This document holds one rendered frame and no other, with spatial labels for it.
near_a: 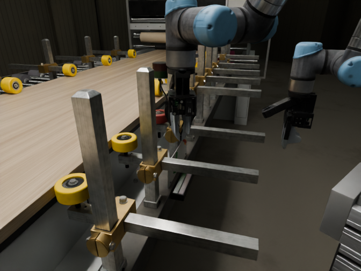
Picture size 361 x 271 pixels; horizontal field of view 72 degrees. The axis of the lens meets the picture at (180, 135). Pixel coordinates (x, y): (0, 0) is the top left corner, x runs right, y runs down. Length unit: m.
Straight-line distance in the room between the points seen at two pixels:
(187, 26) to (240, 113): 2.81
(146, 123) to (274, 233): 1.33
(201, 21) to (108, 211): 0.41
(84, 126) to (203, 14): 0.30
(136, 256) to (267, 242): 1.17
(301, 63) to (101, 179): 0.67
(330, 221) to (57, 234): 0.66
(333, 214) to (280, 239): 1.32
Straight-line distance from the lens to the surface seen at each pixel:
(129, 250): 0.72
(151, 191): 0.79
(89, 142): 0.46
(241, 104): 3.28
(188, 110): 0.64
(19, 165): 0.77
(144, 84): 0.65
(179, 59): 0.62
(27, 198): 0.63
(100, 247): 0.57
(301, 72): 0.88
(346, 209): 0.49
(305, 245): 1.82
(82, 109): 0.44
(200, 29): 0.52
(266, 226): 1.85
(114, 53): 2.71
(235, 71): 1.65
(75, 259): 0.85
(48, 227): 0.77
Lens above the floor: 1.24
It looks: 25 degrees down
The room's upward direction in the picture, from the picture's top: straight up
